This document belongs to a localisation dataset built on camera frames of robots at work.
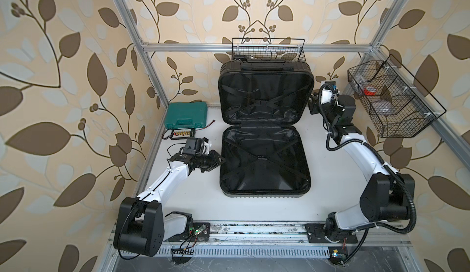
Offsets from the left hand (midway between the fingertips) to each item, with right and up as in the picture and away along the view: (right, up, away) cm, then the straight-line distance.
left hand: (221, 159), depth 83 cm
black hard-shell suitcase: (+20, +25, +3) cm, 33 cm away
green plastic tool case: (-25, +22, +29) cm, 44 cm away
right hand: (+41, +30, -2) cm, 50 cm away
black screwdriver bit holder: (-26, +11, +22) cm, 35 cm away
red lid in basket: (+67, +31, -2) cm, 74 cm away
